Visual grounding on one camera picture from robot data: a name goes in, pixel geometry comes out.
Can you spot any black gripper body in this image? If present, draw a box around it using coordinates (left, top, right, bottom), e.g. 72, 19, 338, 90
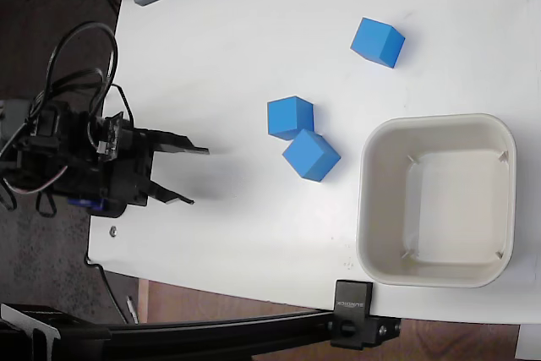
100, 112, 156, 208

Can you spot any blue cube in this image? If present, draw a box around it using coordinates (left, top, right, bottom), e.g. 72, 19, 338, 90
281, 129, 342, 182
266, 96, 315, 141
349, 16, 407, 69

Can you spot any black six-joint robot arm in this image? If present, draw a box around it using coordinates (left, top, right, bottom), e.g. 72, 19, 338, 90
0, 97, 128, 218

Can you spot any white square plastic bin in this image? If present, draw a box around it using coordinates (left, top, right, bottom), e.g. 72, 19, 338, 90
355, 112, 518, 288

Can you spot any small silver pen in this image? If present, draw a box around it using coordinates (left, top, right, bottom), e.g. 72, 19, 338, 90
126, 294, 140, 325

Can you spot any black table clamp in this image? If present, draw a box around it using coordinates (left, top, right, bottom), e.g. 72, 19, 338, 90
329, 279, 402, 352

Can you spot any black camera circuit board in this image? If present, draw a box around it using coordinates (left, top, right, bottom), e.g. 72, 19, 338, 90
97, 112, 128, 163

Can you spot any thin black camera cable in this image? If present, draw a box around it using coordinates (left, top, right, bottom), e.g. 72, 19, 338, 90
108, 84, 137, 129

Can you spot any thin black floor cable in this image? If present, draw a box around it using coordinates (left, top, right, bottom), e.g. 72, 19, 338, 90
85, 255, 128, 325

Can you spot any thick black looped cable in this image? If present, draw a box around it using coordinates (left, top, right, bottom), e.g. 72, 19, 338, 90
31, 21, 120, 128

